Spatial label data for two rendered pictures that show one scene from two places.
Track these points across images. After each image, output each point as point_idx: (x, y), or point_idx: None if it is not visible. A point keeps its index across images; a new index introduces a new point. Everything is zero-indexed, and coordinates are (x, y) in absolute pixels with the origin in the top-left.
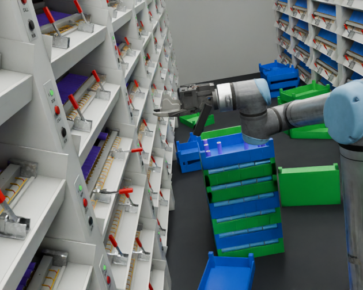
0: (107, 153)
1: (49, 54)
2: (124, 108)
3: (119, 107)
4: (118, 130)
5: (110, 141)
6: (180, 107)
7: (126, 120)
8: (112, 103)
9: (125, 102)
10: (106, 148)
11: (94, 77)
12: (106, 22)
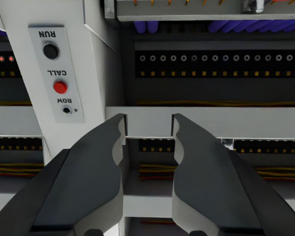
0: (272, 15)
1: None
2: (99, 81)
3: (102, 82)
4: (114, 18)
5: (196, 18)
6: (78, 233)
7: (94, 44)
8: (212, 124)
9: (83, 95)
10: (242, 18)
11: (148, 138)
12: (119, 222)
